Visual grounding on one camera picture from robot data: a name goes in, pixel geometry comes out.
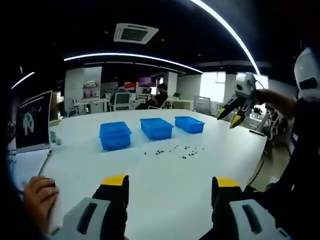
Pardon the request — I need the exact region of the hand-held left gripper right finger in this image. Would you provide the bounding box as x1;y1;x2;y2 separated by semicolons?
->
211;176;292;240

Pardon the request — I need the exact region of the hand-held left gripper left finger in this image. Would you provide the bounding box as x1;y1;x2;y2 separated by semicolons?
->
48;173;130;240

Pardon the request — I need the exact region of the blue plastic bin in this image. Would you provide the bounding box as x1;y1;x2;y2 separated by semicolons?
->
139;117;174;141
174;115;206;135
99;121;132;152

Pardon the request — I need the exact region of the scatter of small resistors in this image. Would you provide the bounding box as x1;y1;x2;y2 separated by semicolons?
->
143;144;205;160

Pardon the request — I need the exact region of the long ceiling light strip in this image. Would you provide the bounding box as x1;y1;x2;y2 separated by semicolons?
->
189;0;261;75

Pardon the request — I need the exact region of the grey mesh office chair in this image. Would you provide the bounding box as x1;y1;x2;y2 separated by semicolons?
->
193;96;213;116

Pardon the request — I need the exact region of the white office chair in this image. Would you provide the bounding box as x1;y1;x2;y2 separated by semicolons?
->
259;109;282;141
109;91;132;112

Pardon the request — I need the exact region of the white office desk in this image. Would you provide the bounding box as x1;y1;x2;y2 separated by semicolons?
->
166;98;195;110

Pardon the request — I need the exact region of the white worn device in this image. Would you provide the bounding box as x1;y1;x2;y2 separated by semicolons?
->
293;46;320;101

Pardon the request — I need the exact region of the black computer mouse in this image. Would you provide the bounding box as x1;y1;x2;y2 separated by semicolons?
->
44;177;57;191

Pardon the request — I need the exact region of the colourful display shelf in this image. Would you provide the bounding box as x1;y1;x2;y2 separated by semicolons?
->
82;80;101;100

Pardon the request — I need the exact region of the white laptop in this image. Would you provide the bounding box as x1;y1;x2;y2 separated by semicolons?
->
7;89;54;186

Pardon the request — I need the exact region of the ceiling air conditioner vent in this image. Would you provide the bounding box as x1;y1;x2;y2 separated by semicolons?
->
113;22;160;45

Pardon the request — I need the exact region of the short ceiling light strip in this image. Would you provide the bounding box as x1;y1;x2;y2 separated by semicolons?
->
10;71;36;90

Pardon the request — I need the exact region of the black wrist strap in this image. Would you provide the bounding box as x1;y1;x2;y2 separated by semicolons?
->
251;89;262;105

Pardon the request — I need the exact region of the pink wall screen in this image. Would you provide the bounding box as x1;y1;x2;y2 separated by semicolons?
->
138;76;156;88

